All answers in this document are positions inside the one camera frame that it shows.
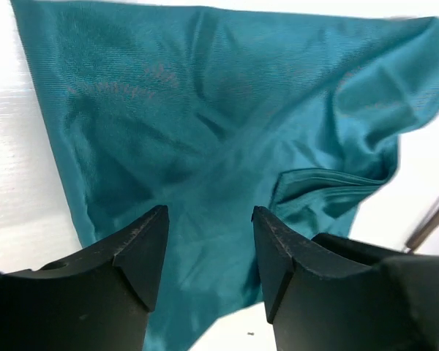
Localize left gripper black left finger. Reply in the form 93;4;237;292
0;205;169;351

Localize brown wooden spoon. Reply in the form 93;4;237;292
404;197;439;253

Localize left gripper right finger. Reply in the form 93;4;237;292
252;207;439;350

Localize teal cloth napkin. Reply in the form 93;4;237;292
12;1;439;350

